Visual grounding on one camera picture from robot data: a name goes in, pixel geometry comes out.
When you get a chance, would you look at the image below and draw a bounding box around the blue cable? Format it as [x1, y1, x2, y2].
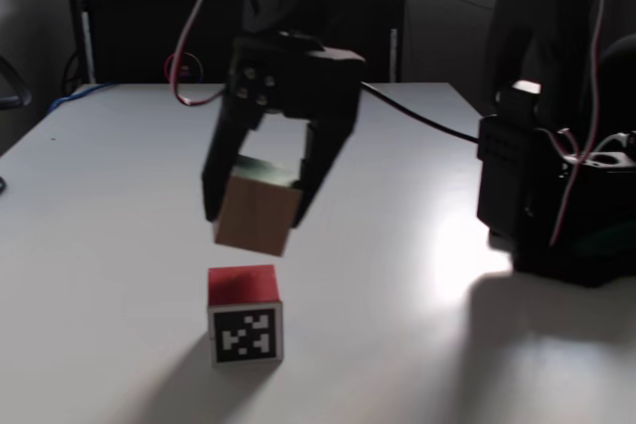
[48, 80, 118, 115]

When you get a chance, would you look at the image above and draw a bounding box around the black chair armrest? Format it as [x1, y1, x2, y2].
[0, 56, 33, 110]

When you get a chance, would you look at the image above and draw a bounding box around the red-topped cube with marker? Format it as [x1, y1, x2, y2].
[205, 264, 285, 368]

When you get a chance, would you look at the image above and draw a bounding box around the black camera cable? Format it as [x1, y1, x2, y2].
[359, 79, 481, 143]

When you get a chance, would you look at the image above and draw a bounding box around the red white black servo cable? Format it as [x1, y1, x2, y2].
[167, 0, 260, 109]

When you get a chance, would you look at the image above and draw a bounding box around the black computer case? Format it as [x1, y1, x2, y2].
[67, 0, 406, 85]

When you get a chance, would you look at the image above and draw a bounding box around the red white servo cable on base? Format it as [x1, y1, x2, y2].
[548, 0, 607, 247]

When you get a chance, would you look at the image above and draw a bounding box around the green-topped wooden cube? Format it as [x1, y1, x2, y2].
[213, 154, 304, 258]

